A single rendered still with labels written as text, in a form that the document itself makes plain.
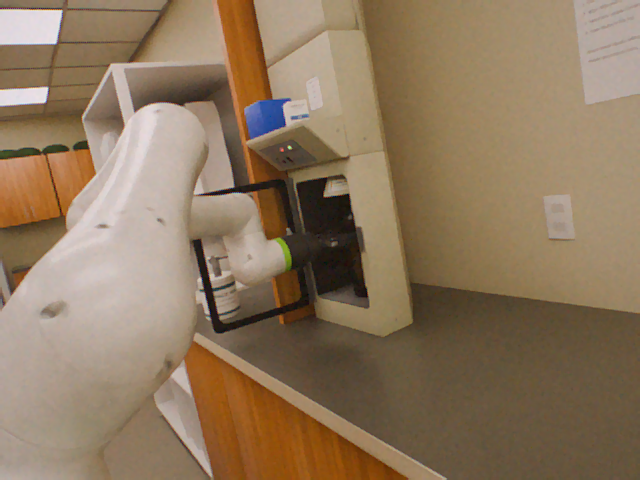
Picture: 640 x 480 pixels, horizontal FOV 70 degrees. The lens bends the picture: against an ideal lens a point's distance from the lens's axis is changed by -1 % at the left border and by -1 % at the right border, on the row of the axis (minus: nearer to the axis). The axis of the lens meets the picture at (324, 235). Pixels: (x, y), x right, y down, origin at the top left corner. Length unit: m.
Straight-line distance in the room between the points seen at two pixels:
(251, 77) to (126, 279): 1.19
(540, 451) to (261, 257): 0.70
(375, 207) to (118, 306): 0.92
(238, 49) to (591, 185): 1.02
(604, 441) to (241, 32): 1.31
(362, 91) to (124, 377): 0.98
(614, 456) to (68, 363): 0.68
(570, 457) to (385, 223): 0.68
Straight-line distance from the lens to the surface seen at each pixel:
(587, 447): 0.80
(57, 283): 0.35
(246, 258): 1.12
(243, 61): 1.48
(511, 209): 1.39
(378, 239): 1.19
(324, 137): 1.11
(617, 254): 1.28
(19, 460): 0.42
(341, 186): 1.25
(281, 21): 1.37
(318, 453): 1.15
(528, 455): 0.78
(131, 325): 0.33
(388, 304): 1.23
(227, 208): 1.05
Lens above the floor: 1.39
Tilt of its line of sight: 8 degrees down
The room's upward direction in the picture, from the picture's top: 11 degrees counter-clockwise
